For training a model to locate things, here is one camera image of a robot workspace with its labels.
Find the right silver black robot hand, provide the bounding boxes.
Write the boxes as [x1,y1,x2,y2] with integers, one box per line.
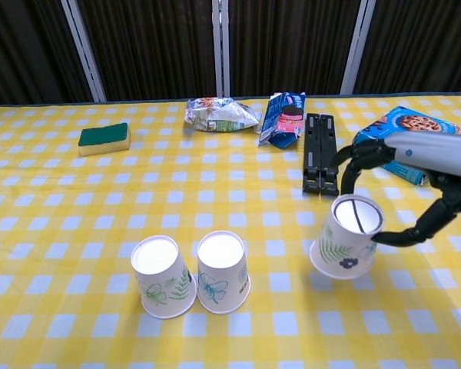
[332,132,461,249]

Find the paper cup with black-lined base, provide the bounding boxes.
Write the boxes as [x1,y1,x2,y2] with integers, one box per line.
[309,194,384,280]

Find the paper cup with blue flower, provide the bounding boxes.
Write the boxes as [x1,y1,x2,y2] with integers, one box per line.
[196,230,252,315]

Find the paper cup with green flower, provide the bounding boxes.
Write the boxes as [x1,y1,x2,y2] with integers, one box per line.
[130,234,198,319]

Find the blue chocolate chip cookie box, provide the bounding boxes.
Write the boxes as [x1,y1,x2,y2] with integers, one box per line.
[353,105,461,186]

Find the black pleated curtain panel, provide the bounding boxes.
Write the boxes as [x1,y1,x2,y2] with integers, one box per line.
[0,0,97,108]
[76,0,218,102]
[353,0,461,95]
[227,0,361,97]

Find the black folding stand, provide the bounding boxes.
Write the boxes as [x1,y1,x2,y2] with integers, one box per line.
[301,112,340,198]

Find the blue pink sandwich cookie box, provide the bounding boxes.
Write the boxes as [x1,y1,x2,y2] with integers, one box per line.
[257,91,307,149]

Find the crumpled silver snack bag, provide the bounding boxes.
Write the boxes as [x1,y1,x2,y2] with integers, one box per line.
[183,96,263,134]

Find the yellow white checked tablecloth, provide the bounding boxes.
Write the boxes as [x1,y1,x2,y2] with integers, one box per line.
[0,91,461,369]

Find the green and yellow sponge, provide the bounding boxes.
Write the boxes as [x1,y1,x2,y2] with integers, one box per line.
[78,122,132,158]

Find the white partition post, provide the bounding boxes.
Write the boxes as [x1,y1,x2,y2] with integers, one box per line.
[340,0,378,95]
[211,0,231,98]
[60,0,108,103]

